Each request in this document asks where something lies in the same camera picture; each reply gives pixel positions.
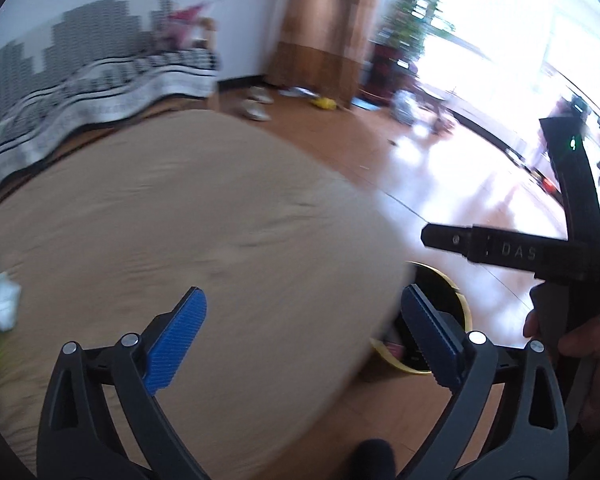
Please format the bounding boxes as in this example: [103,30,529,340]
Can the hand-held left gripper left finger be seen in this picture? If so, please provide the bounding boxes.
[36,286,211,480]

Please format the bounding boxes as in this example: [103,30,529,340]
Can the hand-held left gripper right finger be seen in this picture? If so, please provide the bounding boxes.
[400,284,570,480]

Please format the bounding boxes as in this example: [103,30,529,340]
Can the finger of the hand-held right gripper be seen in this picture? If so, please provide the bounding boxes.
[421,223,476,263]

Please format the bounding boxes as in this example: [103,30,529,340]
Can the black bin with yellow rim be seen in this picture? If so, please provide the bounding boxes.
[370,261,473,376]

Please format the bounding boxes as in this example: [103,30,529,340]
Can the crumpled white bag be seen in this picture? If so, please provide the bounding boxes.
[390,89,423,126]

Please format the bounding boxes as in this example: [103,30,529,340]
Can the green houseplant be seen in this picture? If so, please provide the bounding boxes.
[385,0,456,46]

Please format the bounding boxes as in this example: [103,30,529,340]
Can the brown curtain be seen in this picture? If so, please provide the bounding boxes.
[269,0,386,108]

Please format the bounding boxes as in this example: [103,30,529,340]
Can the black white patterned blanket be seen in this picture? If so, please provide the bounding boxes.
[0,0,218,206]

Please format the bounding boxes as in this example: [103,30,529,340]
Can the wooden sofa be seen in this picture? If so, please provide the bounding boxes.
[0,0,221,211]

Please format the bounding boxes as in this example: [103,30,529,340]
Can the pink cartoon cushion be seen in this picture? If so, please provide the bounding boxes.
[167,4,213,46]

